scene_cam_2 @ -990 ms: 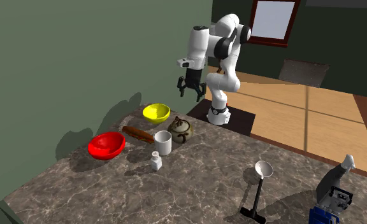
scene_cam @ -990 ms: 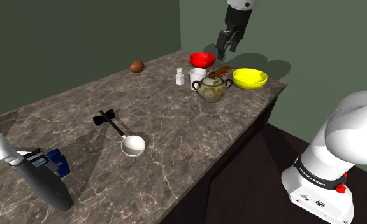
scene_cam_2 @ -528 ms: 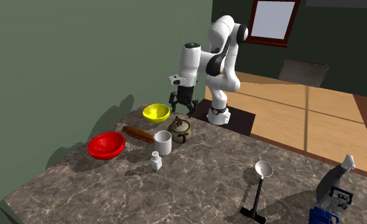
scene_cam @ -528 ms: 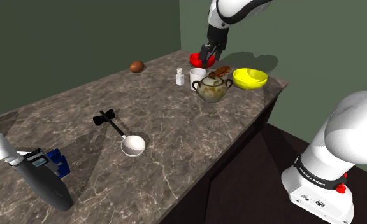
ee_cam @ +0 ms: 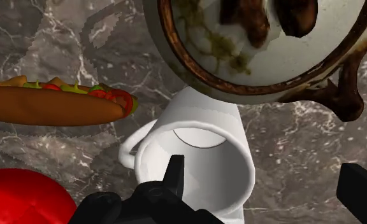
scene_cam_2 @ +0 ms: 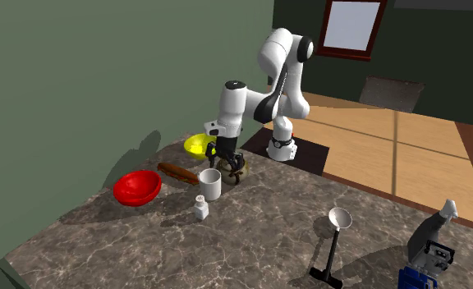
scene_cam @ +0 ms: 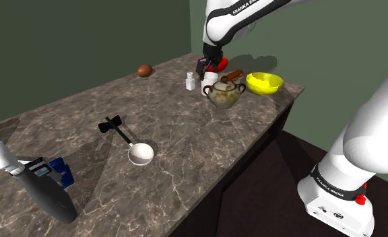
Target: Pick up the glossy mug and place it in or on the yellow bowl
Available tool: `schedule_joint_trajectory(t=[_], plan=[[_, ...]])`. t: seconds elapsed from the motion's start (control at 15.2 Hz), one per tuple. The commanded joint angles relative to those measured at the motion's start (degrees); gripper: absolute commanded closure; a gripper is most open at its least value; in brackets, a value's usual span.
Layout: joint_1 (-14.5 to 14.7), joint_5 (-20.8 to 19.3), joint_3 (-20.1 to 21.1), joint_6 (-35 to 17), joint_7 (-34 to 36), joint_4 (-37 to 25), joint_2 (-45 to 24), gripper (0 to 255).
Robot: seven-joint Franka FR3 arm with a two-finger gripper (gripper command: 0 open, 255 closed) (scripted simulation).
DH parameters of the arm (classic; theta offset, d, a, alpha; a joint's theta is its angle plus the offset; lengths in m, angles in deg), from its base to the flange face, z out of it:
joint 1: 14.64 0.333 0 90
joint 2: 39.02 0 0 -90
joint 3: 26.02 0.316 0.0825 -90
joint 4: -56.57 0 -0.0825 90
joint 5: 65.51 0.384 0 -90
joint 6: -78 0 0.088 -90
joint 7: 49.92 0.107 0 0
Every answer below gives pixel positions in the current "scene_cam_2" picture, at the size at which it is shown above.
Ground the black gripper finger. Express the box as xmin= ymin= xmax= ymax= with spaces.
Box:
xmin=225 ymin=151 xmax=246 ymax=178
xmin=205 ymin=141 xmax=218 ymax=168

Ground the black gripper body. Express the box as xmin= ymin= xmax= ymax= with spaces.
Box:
xmin=215 ymin=136 xmax=239 ymax=158

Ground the olive round vase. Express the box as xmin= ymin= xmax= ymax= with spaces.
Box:
xmin=215 ymin=157 xmax=250 ymax=186

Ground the yellow bowl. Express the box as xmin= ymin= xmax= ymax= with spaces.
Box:
xmin=183 ymin=133 xmax=218 ymax=161

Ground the white cup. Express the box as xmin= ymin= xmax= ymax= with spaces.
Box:
xmin=197 ymin=167 xmax=223 ymax=201

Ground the brown hot dog sandwich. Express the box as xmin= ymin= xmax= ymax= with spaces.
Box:
xmin=157 ymin=162 xmax=200 ymax=186

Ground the small white shaker bottle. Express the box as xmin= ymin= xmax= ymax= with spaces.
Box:
xmin=193 ymin=195 xmax=210 ymax=221

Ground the dark robot stand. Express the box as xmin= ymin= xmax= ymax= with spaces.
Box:
xmin=241 ymin=127 xmax=330 ymax=177

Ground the red bowl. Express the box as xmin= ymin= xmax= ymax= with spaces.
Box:
xmin=113 ymin=170 xmax=163 ymax=208

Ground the white lamp on black stand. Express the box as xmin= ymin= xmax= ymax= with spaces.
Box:
xmin=309 ymin=206 xmax=354 ymax=289

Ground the red-framed window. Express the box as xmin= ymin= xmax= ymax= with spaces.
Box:
xmin=315 ymin=0 xmax=388 ymax=62

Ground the grey and blue appliance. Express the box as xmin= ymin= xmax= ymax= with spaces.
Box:
xmin=397 ymin=199 xmax=459 ymax=289

